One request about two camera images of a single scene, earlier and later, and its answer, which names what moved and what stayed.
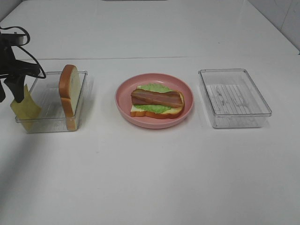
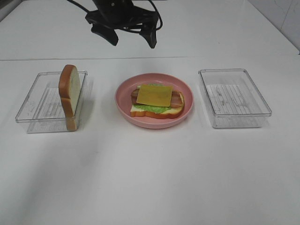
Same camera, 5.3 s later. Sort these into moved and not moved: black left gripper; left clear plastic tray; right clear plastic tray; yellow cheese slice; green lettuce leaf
Moved: black left gripper; yellow cheese slice
Not moved: green lettuce leaf; right clear plastic tray; left clear plastic tray
